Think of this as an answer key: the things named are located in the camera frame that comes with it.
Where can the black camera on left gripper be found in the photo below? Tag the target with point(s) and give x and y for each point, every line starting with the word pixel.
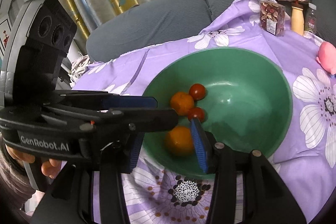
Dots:
pixel 43 33

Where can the large orange mandarin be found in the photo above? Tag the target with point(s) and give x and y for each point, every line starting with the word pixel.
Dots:
pixel 179 141

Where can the white knitted cloth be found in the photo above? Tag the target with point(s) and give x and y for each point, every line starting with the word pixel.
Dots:
pixel 78 68

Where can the clear plastic bottle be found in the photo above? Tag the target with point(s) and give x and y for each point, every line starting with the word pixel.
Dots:
pixel 311 19

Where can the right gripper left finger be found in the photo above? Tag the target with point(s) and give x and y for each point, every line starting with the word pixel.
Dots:
pixel 117 157

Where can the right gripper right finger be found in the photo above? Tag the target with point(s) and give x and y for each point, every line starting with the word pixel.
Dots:
pixel 266 198

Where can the beige wooden bottle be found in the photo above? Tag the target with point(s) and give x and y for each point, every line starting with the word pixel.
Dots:
pixel 297 19

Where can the grey sofa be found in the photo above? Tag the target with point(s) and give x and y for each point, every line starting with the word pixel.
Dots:
pixel 164 21

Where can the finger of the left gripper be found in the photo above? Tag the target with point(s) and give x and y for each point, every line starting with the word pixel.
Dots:
pixel 133 120
pixel 100 100

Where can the red cherry tomato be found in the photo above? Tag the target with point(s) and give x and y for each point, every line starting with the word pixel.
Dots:
pixel 196 112
pixel 197 91

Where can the small orange mandarin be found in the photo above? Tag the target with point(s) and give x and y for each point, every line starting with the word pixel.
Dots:
pixel 182 102

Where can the dried flower packet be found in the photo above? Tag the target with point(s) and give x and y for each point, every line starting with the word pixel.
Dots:
pixel 272 17

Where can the pink plush toy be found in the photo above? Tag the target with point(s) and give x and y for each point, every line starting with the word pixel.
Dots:
pixel 326 57

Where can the green plastic bowl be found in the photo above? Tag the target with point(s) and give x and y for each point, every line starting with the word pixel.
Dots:
pixel 248 104

